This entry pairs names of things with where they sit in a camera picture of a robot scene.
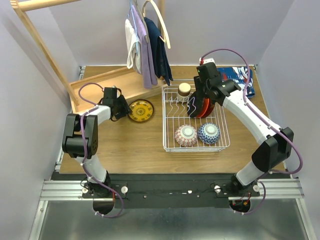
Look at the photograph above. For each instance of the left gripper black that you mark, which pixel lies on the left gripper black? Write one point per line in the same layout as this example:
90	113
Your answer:
124	107

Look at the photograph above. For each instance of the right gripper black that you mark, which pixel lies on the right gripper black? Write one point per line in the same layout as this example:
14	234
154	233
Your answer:
198	86

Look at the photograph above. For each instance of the orange plate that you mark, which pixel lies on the orange plate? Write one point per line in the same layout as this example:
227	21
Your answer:
206	109

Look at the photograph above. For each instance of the white brown metal cup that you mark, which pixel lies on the white brown metal cup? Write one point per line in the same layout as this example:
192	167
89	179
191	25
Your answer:
183	92

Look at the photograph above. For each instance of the yellow patterned small plate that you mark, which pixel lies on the yellow patterned small plate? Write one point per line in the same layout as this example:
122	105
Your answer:
142	111

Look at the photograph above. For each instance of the blue patterned bowl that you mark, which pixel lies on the blue patterned bowl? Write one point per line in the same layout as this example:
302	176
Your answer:
209	133

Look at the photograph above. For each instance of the red white patterned bowl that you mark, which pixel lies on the red white patterned bowl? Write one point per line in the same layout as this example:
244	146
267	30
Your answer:
186	135

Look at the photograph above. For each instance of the white wire dish rack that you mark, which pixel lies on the white wire dish rack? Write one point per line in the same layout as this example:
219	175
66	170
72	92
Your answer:
175	114

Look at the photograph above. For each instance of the red floral plate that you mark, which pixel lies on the red floral plate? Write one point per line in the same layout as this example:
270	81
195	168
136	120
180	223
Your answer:
212	108

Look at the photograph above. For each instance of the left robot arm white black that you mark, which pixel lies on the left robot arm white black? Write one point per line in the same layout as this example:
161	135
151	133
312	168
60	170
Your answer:
80	138

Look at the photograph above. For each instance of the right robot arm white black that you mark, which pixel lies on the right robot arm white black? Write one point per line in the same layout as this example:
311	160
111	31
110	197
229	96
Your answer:
274	141

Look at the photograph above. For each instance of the wooden clothes rack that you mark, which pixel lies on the wooden clothes rack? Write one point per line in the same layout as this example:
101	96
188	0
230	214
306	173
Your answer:
129	82

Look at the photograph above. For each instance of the blue red patterned folded cloth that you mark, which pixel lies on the blue red patterned folded cloth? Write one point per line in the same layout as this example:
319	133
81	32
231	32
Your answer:
240	76

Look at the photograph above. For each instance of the lilac hanging cloth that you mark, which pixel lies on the lilac hanging cloth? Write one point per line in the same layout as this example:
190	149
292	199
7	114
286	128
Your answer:
147	66

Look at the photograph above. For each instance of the navy hanging cloth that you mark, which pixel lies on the navy hanging cloth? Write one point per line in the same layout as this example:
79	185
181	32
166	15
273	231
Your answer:
159	55

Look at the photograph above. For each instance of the white hanging cloth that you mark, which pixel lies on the white hanging cloth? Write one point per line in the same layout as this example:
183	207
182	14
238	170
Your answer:
133	48

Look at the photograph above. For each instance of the wooden hanger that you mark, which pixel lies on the wooden hanger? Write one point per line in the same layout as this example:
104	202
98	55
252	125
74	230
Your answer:
159	8

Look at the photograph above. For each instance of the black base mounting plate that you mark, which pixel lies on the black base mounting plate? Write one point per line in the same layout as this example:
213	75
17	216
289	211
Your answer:
172	190

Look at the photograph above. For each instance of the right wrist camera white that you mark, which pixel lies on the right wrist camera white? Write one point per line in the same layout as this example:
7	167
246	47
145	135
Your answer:
206	60

